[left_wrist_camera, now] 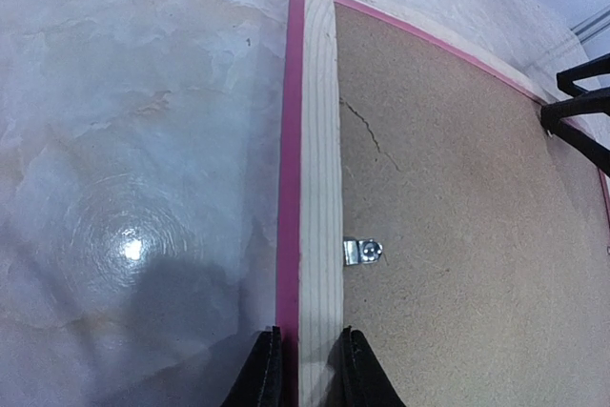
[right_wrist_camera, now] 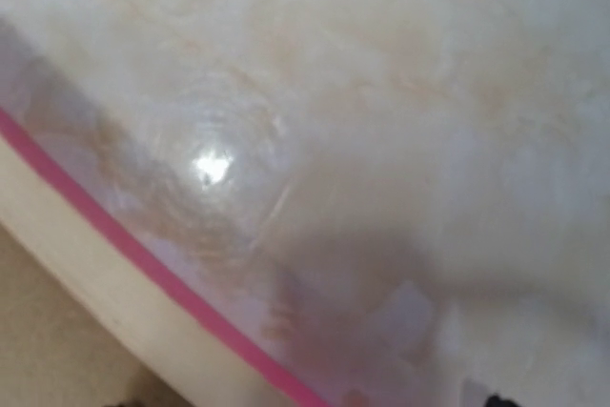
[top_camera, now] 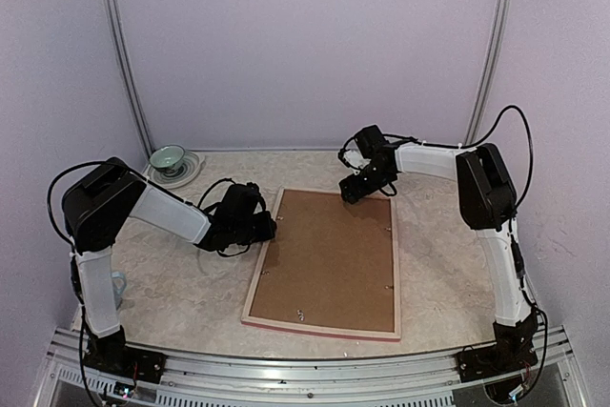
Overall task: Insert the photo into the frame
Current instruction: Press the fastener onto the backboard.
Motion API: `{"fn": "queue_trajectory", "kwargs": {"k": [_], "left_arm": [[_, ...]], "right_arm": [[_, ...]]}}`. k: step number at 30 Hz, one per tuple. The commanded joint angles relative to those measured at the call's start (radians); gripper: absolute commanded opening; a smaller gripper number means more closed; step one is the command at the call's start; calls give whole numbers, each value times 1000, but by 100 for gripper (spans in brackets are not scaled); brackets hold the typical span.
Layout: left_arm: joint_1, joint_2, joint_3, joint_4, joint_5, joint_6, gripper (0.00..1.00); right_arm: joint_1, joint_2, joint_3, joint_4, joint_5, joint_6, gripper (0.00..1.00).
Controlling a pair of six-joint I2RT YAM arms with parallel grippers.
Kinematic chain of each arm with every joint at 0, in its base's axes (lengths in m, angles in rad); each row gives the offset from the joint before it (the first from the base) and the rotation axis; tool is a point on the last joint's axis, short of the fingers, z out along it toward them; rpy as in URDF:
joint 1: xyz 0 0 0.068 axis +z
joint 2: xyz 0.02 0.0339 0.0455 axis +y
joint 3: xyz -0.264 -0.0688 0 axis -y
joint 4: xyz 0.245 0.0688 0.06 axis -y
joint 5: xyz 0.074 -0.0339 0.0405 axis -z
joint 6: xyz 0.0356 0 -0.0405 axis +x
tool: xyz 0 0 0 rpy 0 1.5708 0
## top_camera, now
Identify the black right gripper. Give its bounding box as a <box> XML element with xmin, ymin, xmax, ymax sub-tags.
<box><xmin>341</xmin><ymin>163</ymin><xmax>392</xmax><ymax>203</ymax></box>

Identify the brown backing board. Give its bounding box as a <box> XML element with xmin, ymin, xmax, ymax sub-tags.
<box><xmin>247</xmin><ymin>190</ymin><xmax>396</xmax><ymax>333</ymax></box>

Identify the pink wooden picture frame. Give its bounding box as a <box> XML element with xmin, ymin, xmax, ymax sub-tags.
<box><xmin>239</xmin><ymin>186</ymin><xmax>402</xmax><ymax>343</ymax></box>

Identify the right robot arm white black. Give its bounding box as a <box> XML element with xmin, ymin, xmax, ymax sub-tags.
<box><xmin>337</xmin><ymin>125</ymin><xmax>532</xmax><ymax>327</ymax></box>

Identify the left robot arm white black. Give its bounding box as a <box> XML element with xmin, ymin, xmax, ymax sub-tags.
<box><xmin>61</xmin><ymin>157</ymin><xmax>276</xmax><ymax>374</ymax></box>

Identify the green ceramic bowl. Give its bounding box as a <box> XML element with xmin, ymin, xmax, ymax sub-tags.
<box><xmin>149</xmin><ymin>145</ymin><xmax>186</xmax><ymax>175</ymax></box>

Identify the white and blue mug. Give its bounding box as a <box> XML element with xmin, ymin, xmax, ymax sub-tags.
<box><xmin>112</xmin><ymin>271</ymin><xmax>127</xmax><ymax>310</ymax></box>

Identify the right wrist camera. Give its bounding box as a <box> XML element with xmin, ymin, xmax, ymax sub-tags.
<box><xmin>337</xmin><ymin>148</ymin><xmax>370</xmax><ymax>171</ymax></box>

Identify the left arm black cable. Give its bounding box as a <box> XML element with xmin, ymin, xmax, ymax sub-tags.
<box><xmin>45</xmin><ymin>161</ymin><xmax>258</xmax><ymax>407</ymax></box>

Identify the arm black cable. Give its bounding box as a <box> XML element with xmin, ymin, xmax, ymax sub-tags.
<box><xmin>45</xmin><ymin>161</ymin><xmax>258</xmax><ymax>407</ymax></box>
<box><xmin>337</xmin><ymin>104</ymin><xmax>549</xmax><ymax>394</ymax></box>

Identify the aluminium front rail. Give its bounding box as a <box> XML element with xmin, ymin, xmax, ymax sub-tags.
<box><xmin>42</xmin><ymin>320</ymin><xmax>587</xmax><ymax>407</ymax></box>

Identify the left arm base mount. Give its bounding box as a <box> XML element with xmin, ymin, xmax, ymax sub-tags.
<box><xmin>84</xmin><ymin>325</ymin><xmax>167</xmax><ymax>384</ymax></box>

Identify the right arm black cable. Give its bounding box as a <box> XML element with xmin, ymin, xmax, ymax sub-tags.
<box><xmin>337</xmin><ymin>104</ymin><xmax>549</xmax><ymax>394</ymax></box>

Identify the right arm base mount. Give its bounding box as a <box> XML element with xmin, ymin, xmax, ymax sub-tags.
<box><xmin>456</xmin><ymin>315</ymin><xmax>539</xmax><ymax>383</ymax></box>

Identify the right aluminium corner post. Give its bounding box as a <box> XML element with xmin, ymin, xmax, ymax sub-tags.
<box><xmin>465</xmin><ymin>0</ymin><xmax>511</xmax><ymax>144</ymax></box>

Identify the aluminium corner post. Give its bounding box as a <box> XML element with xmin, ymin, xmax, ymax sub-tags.
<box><xmin>465</xmin><ymin>0</ymin><xmax>511</xmax><ymax>144</ymax></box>
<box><xmin>103</xmin><ymin>0</ymin><xmax>154</xmax><ymax>158</ymax></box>

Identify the left aluminium corner post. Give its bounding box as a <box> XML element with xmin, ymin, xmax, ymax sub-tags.
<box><xmin>103</xmin><ymin>0</ymin><xmax>154</xmax><ymax>158</ymax></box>

